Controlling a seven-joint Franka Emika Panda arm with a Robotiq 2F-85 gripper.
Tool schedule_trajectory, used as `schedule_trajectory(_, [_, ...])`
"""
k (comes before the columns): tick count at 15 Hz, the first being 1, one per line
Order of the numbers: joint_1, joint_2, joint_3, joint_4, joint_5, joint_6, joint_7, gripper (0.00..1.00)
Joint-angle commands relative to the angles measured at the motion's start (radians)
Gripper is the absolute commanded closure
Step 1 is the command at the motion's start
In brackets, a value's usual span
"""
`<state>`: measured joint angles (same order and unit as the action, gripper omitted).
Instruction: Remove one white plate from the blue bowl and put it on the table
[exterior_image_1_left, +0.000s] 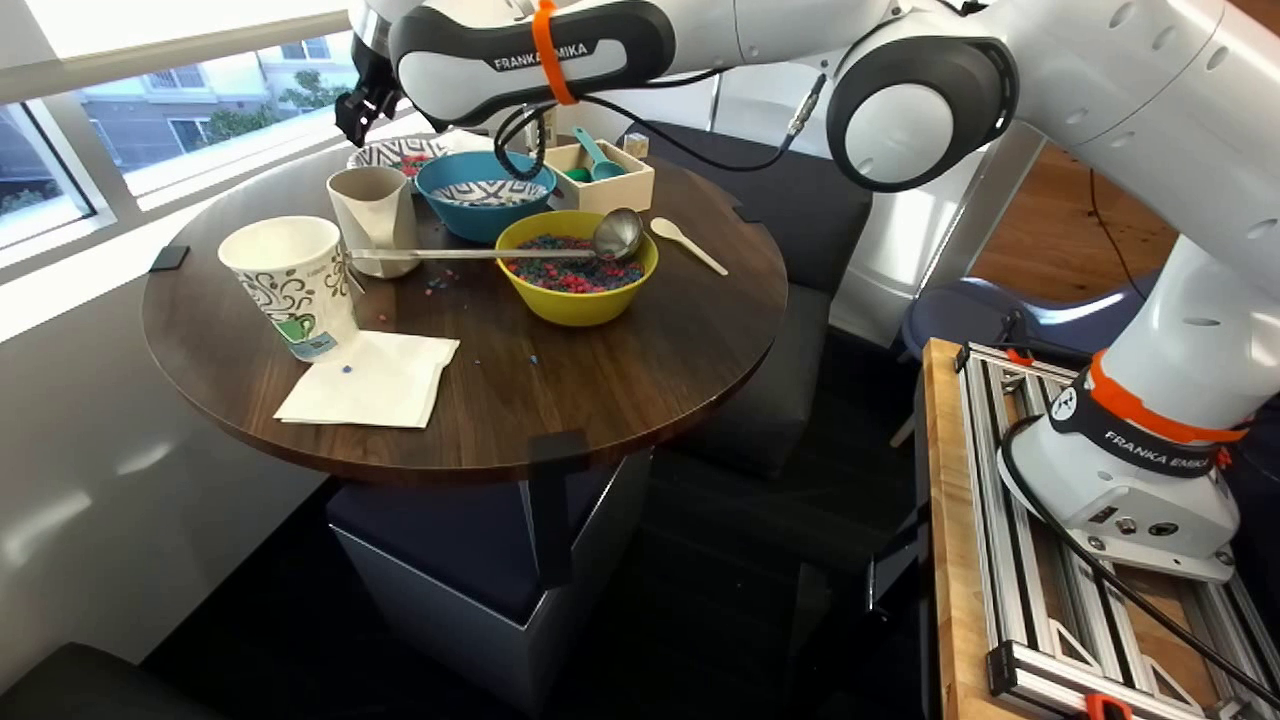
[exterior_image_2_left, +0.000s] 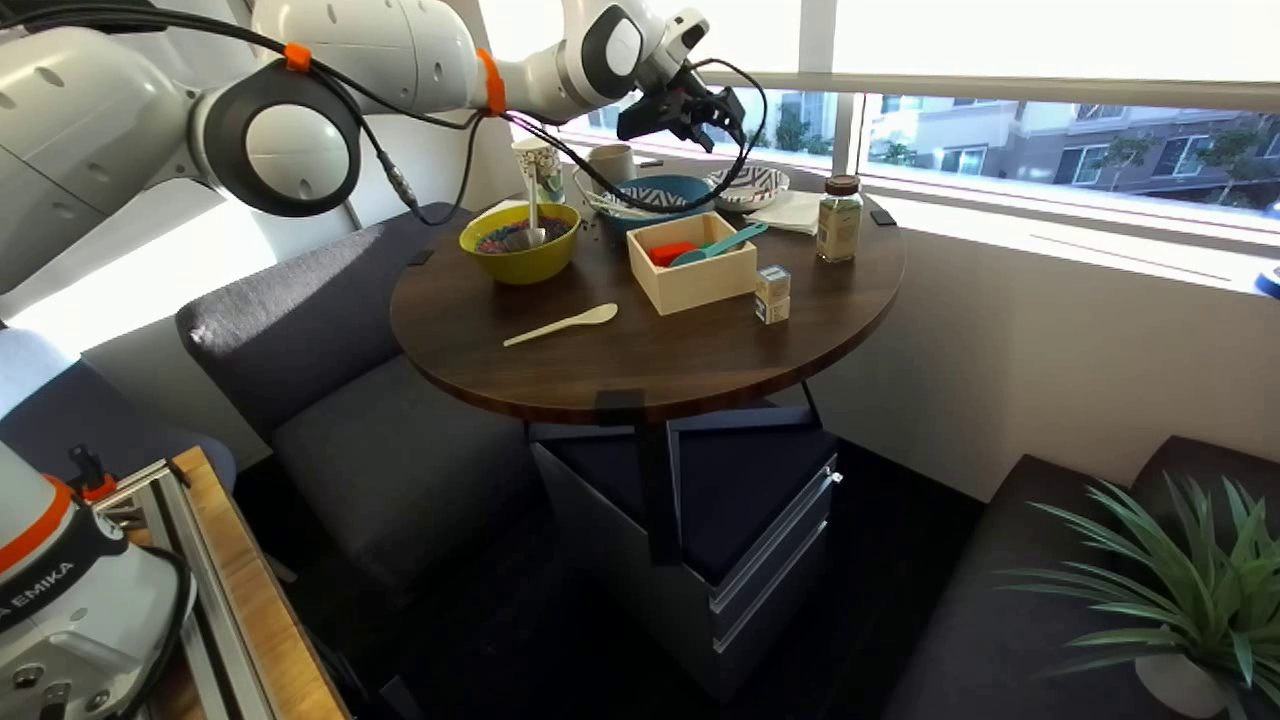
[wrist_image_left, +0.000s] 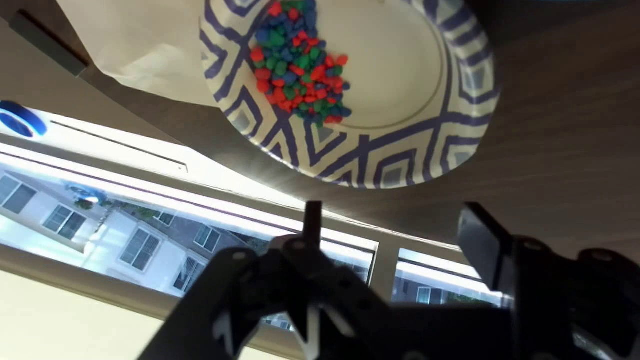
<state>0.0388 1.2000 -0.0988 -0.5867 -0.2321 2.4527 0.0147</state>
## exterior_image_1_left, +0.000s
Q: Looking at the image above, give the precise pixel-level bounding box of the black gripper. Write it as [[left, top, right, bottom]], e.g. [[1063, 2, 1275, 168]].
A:
[[332, 38, 398, 142]]

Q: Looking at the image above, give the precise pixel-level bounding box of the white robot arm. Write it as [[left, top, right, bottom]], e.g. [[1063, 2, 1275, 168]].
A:
[[337, 0, 1280, 581]]

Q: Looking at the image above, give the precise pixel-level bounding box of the blue bowl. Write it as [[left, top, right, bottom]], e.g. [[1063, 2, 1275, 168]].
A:
[[417, 150, 555, 242]]

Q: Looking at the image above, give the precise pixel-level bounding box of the yellow bowl with beads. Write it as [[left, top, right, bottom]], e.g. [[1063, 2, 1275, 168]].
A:
[[496, 210, 658, 327]]

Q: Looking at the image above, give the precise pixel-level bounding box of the beige paper cup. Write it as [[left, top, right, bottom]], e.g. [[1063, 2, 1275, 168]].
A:
[[329, 168, 417, 279]]

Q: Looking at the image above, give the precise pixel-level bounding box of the patterned paper cup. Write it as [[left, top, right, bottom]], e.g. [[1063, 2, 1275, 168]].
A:
[[215, 216, 356, 362]]

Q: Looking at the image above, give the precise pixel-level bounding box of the teal tool in box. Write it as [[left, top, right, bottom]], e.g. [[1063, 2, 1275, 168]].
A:
[[572, 126, 623, 181]]

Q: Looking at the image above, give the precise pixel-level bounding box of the light wooden box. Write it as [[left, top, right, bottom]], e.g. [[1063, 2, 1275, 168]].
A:
[[544, 141, 657, 210]]

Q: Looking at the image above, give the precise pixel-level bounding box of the small black phone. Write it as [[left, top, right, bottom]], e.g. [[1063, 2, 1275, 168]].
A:
[[147, 242, 191, 272]]

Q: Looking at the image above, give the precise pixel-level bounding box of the white paper napkin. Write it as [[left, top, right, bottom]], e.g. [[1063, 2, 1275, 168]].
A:
[[274, 330, 454, 429]]

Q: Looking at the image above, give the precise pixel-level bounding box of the metal ladle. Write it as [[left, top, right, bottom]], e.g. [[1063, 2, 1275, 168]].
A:
[[356, 206, 644, 258]]

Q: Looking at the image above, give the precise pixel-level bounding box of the round dark wooden table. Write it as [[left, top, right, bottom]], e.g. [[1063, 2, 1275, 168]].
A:
[[141, 124, 792, 592]]

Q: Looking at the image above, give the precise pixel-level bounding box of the wooden spoon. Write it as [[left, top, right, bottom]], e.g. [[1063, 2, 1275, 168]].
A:
[[646, 216, 728, 274]]

